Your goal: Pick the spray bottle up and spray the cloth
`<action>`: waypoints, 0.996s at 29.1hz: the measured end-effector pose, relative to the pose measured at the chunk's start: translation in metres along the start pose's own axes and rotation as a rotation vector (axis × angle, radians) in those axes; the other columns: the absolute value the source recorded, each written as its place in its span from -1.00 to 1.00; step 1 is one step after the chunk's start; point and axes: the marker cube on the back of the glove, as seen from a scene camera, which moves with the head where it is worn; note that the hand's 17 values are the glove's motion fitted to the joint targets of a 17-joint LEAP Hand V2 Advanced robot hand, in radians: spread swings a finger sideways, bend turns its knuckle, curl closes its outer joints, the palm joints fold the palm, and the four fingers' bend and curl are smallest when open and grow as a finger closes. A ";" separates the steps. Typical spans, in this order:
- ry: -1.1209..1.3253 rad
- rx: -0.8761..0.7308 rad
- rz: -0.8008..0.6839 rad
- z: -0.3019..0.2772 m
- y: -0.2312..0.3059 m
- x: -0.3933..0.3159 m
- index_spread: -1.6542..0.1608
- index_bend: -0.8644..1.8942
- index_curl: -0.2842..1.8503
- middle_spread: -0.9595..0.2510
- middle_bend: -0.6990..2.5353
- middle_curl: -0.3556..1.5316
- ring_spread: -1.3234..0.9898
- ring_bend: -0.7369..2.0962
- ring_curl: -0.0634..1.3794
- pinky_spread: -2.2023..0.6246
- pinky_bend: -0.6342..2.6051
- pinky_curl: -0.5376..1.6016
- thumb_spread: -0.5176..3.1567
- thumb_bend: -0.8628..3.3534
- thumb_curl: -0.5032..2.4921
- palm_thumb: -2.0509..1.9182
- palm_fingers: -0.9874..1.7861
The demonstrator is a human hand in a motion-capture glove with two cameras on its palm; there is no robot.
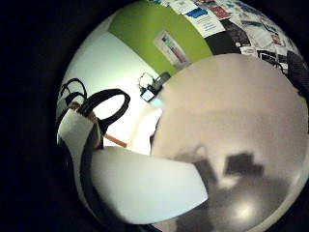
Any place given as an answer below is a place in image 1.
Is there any small lit screen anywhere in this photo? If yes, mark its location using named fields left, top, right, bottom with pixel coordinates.
left=140, top=89, right=156, bottom=102

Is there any black mesh chair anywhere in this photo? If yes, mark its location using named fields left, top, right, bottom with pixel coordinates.
left=285, top=49, right=309, bottom=99

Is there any black camera device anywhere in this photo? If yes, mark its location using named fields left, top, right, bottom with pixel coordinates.
left=138, top=71, right=172, bottom=97

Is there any tall poster on green wall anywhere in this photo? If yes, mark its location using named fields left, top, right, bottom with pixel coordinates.
left=153, top=29, right=191, bottom=71

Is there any wall of paper posters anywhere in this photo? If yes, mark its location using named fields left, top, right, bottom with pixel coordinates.
left=150, top=0, right=303, bottom=70

